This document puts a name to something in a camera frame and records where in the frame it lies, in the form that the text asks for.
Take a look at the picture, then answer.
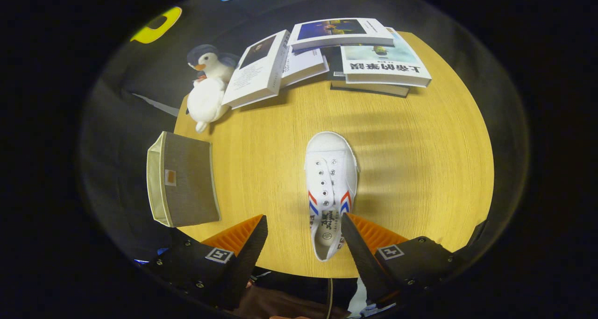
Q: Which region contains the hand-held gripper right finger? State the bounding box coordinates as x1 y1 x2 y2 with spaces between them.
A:
341 213 468 306

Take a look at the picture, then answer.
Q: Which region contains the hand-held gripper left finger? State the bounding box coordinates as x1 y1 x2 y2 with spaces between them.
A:
146 215 269 311

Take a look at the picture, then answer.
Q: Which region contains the white canvas shoe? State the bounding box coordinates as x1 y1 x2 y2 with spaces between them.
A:
304 131 360 262

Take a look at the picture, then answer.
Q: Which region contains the grey fabric storage box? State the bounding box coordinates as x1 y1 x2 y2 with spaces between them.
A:
146 131 221 228

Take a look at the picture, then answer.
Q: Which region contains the person's body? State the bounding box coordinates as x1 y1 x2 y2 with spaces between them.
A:
234 267 363 319

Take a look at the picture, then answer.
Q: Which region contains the white seal plush toy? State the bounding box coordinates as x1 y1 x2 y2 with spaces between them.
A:
186 76 232 134

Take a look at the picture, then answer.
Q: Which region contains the dark book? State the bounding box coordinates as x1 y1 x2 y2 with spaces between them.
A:
326 46 411 98

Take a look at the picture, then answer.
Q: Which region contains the white book with portrait cover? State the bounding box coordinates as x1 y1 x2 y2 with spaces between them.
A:
221 29 292 110

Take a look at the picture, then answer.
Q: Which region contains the penguin plush toy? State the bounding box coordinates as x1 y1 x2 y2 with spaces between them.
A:
186 44 240 84

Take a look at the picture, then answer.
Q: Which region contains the plain white book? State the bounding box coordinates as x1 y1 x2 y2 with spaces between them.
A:
280 47 330 89

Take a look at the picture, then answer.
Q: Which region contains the book with blue photo cover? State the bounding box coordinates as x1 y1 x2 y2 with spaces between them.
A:
287 17 396 52

